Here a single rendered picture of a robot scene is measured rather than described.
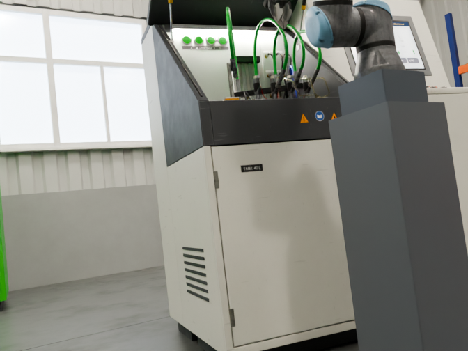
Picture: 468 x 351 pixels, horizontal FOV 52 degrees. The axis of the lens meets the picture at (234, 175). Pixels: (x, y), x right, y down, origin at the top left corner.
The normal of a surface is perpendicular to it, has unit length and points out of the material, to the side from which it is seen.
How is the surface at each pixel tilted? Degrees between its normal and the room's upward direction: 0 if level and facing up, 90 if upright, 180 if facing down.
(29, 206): 90
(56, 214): 90
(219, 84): 90
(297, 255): 90
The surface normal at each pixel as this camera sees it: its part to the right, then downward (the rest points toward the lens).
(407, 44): 0.31, -0.34
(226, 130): 0.35, -0.11
